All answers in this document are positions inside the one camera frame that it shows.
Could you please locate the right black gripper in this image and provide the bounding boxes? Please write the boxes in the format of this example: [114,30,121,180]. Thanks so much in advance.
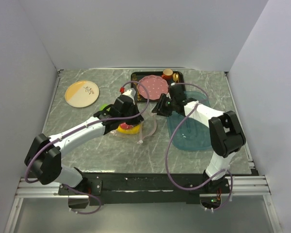
[151,93,176,117]

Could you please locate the red cracked fruit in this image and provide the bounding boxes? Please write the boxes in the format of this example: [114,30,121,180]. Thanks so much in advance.
[119,123,134,130]

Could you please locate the green lime fruit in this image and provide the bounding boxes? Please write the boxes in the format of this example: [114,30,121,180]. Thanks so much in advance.
[99,104,108,111]

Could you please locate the yellow banana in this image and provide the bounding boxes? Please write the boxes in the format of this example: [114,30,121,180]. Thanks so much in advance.
[117,124,141,134]

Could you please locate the clear zip top bag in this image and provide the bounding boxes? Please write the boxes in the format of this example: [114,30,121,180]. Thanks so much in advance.
[111,113,157,145]

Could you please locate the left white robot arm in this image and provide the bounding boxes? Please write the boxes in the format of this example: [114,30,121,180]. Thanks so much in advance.
[24,89,143,195]

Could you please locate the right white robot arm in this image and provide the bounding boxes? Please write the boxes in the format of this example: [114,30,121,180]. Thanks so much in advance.
[152,83,246,193]

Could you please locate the pink dotted plate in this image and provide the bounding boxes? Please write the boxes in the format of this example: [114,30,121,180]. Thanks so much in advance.
[139,75,168,100]

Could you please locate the gold spoon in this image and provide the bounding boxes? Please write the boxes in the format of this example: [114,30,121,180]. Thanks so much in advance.
[173,73,179,83]

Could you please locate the orange cup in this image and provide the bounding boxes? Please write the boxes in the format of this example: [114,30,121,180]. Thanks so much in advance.
[161,68,173,80]

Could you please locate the gold fork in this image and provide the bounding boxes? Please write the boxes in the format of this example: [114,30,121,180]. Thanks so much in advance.
[132,74,141,101]

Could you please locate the blue transparent plastic tray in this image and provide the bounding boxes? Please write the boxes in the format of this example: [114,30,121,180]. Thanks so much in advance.
[167,91,212,151]

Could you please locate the yellow white floral plate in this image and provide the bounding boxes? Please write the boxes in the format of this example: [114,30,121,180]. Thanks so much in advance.
[65,81,99,108]

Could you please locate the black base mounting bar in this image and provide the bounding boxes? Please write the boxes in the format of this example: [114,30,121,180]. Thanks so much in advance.
[26,169,259,209]

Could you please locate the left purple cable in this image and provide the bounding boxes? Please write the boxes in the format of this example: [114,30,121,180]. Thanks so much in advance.
[25,81,150,215]

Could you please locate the purple cable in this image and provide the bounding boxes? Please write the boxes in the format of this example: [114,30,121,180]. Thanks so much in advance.
[164,82,234,212]
[25,81,150,215]

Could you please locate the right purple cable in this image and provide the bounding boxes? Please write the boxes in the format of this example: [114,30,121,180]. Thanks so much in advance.
[164,82,234,212]

